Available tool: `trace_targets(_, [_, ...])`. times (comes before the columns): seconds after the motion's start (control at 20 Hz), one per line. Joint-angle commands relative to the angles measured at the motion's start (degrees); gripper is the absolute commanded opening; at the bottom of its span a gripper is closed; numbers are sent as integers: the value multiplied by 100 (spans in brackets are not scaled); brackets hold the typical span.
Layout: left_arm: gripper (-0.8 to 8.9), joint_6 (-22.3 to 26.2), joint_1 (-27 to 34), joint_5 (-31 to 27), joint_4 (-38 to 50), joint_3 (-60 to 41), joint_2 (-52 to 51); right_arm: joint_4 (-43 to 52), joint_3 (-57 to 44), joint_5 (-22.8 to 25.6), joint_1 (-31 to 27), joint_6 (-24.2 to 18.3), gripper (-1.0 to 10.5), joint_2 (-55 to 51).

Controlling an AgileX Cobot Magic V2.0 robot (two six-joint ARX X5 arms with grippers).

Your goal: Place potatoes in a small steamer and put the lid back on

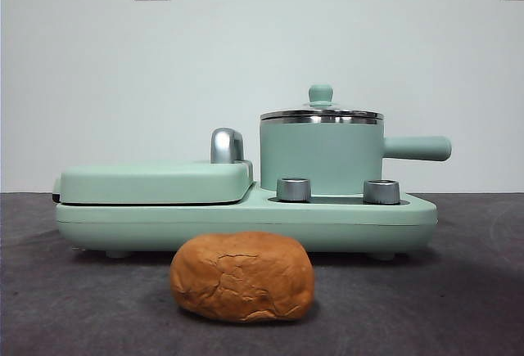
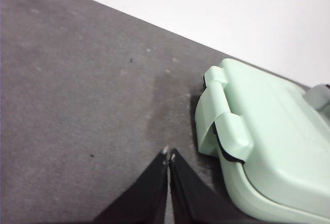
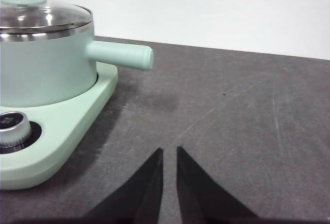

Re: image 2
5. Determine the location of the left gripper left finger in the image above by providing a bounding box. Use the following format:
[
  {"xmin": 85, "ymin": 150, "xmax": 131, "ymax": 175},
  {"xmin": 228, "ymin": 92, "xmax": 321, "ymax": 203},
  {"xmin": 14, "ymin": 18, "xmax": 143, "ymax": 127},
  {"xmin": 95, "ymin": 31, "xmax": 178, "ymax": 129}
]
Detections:
[{"xmin": 93, "ymin": 148, "xmax": 170, "ymax": 224}]

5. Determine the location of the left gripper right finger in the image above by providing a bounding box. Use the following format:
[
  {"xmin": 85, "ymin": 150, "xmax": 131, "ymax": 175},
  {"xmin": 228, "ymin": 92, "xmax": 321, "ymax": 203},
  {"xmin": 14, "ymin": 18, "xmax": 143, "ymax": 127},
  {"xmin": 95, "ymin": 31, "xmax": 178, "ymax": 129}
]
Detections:
[{"xmin": 169, "ymin": 148, "xmax": 246, "ymax": 224}]

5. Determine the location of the mint green breakfast maker base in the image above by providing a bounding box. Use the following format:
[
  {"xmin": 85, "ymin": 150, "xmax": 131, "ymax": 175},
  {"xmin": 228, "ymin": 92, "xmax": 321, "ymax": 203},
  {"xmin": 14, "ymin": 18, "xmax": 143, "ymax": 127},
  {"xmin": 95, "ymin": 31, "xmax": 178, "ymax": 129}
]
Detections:
[{"xmin": 219, "ymin": 154, "xmax": 330, "ymax": 224}]

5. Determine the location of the mint green griddle cover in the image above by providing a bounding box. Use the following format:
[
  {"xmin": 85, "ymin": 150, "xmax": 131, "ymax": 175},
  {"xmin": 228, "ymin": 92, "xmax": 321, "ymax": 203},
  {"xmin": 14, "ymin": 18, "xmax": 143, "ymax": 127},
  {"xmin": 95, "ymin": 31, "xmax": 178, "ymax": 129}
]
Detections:
[{"xmin": 194, "ymin": 58, "xmax": 330, "ymax": 216}]

